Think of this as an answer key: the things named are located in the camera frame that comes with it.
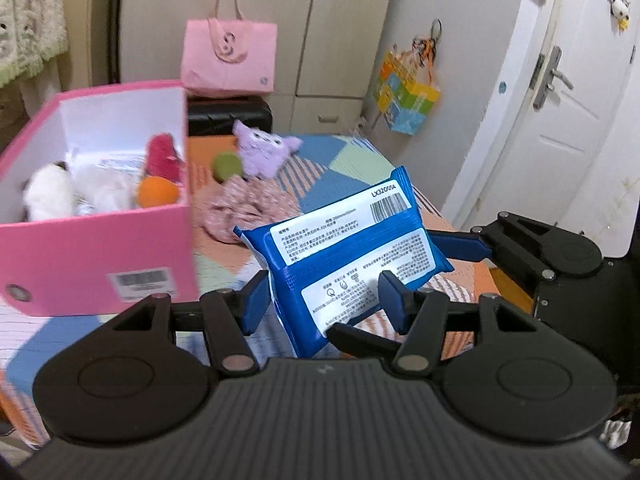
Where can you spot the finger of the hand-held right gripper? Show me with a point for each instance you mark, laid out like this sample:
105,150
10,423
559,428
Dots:
365,339
462,247

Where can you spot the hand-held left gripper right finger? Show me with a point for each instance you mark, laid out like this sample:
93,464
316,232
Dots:
392,305

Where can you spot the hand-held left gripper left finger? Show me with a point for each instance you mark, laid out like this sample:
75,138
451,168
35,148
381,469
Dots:
255,300

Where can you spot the blue wet wipes packet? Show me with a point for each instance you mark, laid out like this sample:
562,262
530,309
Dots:
340,270

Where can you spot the orange plush toy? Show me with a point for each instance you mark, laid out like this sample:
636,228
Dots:
157,192

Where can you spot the pink storage box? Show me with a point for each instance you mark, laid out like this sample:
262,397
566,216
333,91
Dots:
100,250

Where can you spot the white plastic bag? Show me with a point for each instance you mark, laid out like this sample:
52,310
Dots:
107,187

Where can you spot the pink floral cloth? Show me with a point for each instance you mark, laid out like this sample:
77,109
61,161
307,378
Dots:
245,210

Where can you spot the green plush piece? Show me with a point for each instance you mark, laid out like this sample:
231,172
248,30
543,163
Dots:
226,166

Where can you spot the patchwork bed blanket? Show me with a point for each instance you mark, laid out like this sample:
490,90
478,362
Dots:
350,160

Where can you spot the purple plush toy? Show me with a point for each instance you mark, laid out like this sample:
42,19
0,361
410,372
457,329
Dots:
260,152

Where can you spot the white door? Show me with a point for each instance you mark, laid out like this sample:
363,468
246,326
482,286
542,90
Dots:
575,135

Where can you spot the colourful printed bag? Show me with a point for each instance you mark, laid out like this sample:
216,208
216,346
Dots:
410,105

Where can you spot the small blue door sticker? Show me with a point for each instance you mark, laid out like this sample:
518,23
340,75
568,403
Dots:
502,87

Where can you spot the red plush toy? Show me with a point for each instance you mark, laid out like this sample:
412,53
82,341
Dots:
162,157

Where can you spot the black suitcase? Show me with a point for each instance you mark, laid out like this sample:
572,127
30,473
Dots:
220,115

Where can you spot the pink tote bag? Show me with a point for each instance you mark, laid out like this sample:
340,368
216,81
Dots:
230,70

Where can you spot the white plush toy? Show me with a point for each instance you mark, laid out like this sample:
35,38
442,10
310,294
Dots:
50,192

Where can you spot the beige wardrobe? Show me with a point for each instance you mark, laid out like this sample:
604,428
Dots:
325,35

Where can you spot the small white plush pendant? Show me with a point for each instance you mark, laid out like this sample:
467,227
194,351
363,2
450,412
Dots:
619,10

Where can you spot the black rack pole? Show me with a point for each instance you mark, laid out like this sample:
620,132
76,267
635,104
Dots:
115,20

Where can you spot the cream fleece cardigan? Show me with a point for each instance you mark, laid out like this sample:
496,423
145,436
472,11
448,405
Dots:
30,20

